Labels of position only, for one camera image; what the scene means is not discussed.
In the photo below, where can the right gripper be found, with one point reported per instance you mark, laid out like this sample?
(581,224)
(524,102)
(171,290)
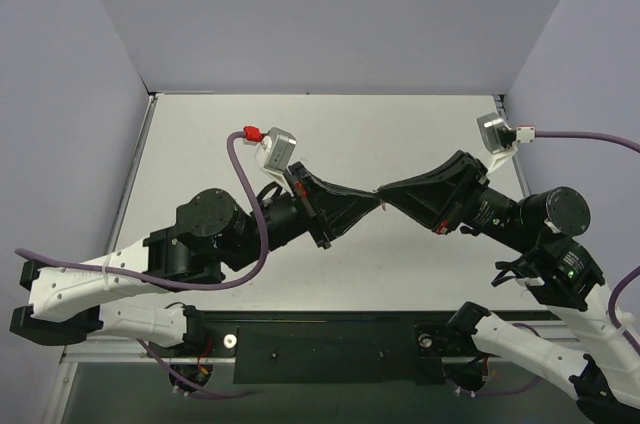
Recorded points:
(463,195)

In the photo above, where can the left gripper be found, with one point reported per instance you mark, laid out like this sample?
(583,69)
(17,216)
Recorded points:
(310,205)

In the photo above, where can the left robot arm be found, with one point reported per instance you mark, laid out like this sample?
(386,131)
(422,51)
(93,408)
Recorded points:
(213,245)

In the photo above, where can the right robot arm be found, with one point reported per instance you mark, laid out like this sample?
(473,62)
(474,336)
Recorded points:
(603,377)

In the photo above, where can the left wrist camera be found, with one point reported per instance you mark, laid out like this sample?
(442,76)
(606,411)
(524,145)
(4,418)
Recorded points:
(274,152)

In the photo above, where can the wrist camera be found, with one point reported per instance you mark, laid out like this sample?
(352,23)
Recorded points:
(499,141)
(274,152)

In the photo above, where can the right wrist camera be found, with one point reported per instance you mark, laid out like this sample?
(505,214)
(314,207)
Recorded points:
(499,141)

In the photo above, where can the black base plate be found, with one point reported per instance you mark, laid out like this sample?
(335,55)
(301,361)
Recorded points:
(334,347)

